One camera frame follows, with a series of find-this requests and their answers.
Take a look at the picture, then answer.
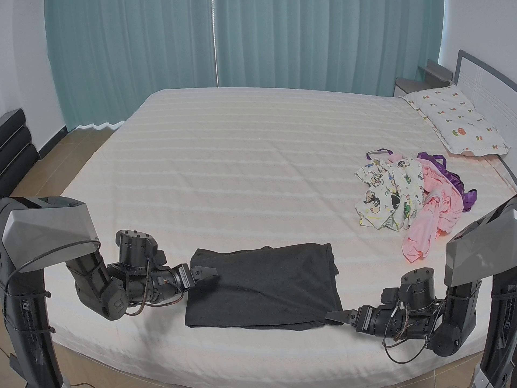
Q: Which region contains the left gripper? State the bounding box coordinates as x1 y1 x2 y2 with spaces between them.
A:
150 264 219 303

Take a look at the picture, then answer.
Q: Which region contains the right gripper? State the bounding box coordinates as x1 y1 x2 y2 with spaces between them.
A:
326 305 394 335

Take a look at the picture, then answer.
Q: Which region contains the black T-shirt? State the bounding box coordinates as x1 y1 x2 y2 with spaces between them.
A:
184 242 344 332

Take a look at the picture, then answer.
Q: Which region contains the bed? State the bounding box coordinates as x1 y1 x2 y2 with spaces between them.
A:
40 49 517 381

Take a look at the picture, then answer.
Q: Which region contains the white printed pyjama garment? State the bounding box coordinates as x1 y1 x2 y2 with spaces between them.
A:
355 148 425 231

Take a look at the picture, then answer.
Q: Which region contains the pink garment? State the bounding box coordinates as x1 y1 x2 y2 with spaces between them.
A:
390 154 464 264

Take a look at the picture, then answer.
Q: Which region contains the purple garment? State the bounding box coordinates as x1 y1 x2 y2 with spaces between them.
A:
416 151 478 213

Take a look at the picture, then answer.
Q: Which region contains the black chest of drawers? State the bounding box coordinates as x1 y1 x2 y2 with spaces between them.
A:
0 109 40 195

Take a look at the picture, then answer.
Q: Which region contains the white printed pillow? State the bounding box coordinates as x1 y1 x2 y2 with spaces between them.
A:
400 85 511 157

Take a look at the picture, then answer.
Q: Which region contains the grey bedside table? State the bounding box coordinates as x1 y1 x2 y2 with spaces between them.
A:
394 59 453 96

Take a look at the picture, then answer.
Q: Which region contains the black cable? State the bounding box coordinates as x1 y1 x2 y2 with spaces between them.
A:
382 324 429 365

